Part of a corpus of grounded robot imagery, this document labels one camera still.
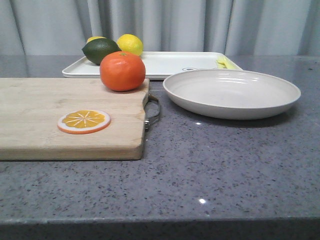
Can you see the orange mandarin fruit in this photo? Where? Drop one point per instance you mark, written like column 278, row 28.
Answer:
column 122, row 71

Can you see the cream shallow plate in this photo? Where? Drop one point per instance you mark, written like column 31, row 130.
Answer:
column 231, row 94

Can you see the white rectangular tray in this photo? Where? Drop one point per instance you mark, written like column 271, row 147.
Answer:
column 158, row 64

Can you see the orange slice toy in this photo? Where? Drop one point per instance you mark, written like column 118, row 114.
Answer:
column 84, row 121

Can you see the yellow lemon front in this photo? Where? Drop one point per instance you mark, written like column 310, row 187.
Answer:
column 130, row 43

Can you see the green lime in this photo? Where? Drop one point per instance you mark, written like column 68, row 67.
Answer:
column 95, row 50

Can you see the yellow lemon behind lime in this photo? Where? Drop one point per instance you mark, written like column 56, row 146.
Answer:
column 94, row 38

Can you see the wooden cutting board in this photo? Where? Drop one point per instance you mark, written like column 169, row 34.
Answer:
column 32, row 108

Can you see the grey curtain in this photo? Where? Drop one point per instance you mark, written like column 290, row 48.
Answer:
column 231, row 27

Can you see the metal cutting board handle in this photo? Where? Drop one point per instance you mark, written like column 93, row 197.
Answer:
column 152, row 109

